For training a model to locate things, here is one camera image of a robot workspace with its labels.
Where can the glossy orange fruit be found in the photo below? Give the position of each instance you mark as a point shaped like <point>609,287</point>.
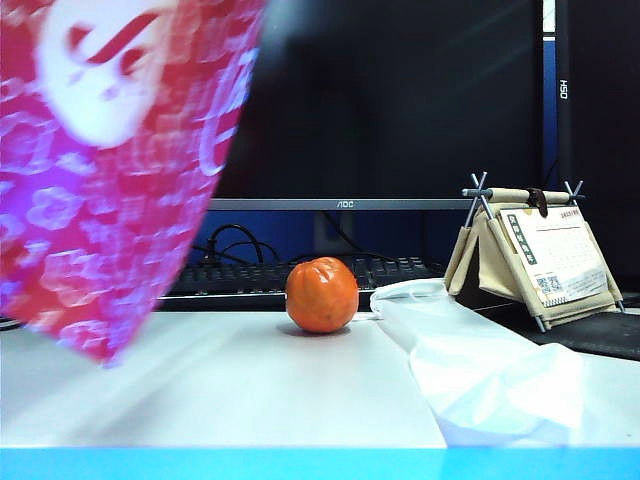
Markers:
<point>322,297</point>

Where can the red Trudi paper bag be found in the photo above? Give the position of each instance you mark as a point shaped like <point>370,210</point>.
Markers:
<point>100,200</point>

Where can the white plastic bag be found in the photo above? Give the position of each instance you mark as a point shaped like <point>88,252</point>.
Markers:
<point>475,370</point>

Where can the black mechanical keyboard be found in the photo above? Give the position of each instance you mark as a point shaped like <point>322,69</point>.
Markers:
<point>240,282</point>

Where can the black AOC monitor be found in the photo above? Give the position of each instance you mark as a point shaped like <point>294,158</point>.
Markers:
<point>375,100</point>

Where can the beige tent-shaped calendar stand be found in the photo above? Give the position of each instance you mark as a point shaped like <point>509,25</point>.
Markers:
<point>492,260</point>

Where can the white calendar card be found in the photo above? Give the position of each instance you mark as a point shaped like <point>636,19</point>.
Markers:
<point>560,255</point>

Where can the black mouse pad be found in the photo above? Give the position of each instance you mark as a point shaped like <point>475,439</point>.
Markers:
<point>590,332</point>

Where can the black HSD monitor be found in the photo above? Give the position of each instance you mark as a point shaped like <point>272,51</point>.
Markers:
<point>600,125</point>

